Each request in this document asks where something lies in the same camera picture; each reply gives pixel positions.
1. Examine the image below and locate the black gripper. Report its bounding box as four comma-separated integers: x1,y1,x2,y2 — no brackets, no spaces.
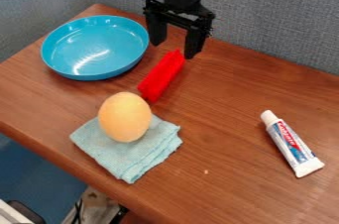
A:
142,0,214,59

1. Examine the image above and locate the red rectangular block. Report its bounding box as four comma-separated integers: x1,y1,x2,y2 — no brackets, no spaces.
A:
137,50,185,102

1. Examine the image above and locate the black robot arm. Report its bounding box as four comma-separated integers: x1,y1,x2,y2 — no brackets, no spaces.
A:
142,0,216,59

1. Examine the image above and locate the blue plate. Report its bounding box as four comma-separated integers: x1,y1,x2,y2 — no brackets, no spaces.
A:
41,15,149,81

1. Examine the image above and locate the orange egg-shaped object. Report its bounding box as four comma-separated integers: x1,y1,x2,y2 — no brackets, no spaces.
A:
97,92,152,143

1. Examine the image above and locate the grey object under table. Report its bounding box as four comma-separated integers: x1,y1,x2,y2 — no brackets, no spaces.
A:
61,187,118,224

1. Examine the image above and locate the light blue folded cloth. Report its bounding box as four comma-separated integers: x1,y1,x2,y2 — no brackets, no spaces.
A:
70,115,182,184

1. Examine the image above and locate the white toothpaste tube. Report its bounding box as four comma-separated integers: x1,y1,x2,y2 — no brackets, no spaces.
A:
260,110,324,178

